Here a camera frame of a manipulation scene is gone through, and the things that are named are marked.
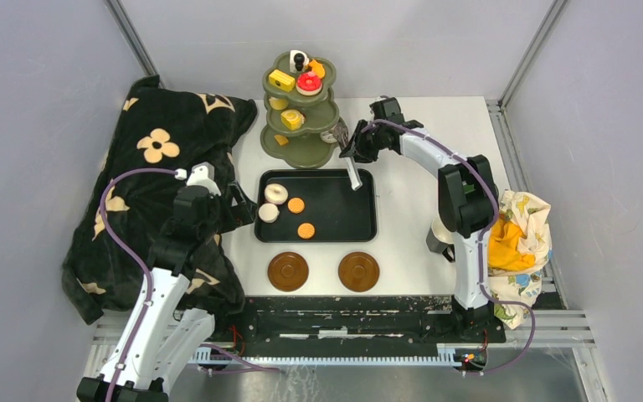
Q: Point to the round tan biscuit lower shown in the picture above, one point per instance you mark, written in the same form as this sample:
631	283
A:
306	231

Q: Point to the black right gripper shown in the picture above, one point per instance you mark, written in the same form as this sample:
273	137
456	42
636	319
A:
357	147

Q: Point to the white round cake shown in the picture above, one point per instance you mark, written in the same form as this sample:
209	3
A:
268	212

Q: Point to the black rectangular tray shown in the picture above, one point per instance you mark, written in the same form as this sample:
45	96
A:
338	212

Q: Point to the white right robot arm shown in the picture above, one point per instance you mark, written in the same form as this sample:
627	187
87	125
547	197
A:
467	200

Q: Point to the grey mug white inside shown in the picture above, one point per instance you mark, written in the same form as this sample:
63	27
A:
439	240

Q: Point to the orange fish-shaped pastry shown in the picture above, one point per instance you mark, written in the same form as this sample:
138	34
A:
317	68

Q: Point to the green three-tier serving stand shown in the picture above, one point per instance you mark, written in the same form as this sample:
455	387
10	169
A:
306	149

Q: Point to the yellow layered cake slice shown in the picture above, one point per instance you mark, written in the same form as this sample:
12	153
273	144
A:
281	80

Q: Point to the rectangular tan cracker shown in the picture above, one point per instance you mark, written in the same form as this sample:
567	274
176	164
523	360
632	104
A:
281	140

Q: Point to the yellow cream cupcake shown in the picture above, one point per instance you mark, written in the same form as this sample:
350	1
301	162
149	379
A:
278	104

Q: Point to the red glazed donut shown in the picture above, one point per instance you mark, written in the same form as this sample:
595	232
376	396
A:
309	84

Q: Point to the black floral plush blanket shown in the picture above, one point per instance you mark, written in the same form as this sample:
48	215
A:
157	129

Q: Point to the white cake block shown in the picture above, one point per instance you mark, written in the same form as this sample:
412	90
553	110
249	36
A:
298	62

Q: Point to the steel tongs white handle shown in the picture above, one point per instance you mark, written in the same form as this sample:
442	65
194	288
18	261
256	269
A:
340	134

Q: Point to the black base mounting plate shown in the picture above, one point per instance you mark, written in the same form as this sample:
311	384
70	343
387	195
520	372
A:
425	318

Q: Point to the round tan biscuit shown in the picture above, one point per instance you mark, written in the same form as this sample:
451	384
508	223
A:
306	231
296	205

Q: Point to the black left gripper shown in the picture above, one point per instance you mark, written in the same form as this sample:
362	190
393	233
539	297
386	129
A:
243	212

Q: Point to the brown wooden coaster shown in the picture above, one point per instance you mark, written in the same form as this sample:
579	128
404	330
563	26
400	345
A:
358	271
288	271

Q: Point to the yellow swirl roll cake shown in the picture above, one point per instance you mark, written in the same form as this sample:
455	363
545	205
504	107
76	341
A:
292	119

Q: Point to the white glazed donut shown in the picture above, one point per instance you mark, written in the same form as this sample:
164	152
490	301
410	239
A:
275	193
330	136

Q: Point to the round tan biscuit upper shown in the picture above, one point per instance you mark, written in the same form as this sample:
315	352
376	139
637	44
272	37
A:
296	205

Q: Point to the brown wooden coaster right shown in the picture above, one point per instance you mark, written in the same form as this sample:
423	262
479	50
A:
358	271

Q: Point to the brown wooden coaster left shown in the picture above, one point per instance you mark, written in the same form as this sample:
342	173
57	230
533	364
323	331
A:
288	271

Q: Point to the patterned white yellow cloth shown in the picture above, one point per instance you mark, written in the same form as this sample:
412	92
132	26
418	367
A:
520	245

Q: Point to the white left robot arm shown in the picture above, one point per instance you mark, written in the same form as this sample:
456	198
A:
146	363

